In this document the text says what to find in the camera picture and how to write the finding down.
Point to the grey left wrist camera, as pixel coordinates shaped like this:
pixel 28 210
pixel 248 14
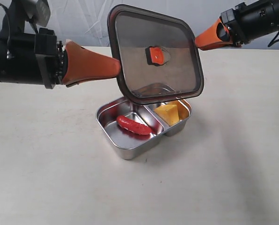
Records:
pixel 35 12

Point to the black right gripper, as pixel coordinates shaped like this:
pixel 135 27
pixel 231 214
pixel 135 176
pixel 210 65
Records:
pixel 241 25

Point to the yellow toy cheese wedge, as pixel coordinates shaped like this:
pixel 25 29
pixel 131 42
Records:
pixel 168 113

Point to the steel two-compartment lunch box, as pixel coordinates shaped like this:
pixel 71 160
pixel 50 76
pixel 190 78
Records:
pixel 129 145

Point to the red toy sausage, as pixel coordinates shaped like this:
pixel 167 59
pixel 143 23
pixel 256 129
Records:
pixel 133 126

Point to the white backdrop cloth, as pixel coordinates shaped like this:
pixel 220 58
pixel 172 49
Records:
pixel 85 21

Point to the grey lunch box lid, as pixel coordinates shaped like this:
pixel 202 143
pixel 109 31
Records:
pixel 158 57

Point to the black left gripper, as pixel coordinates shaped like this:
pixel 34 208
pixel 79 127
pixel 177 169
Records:
pixel 74 65

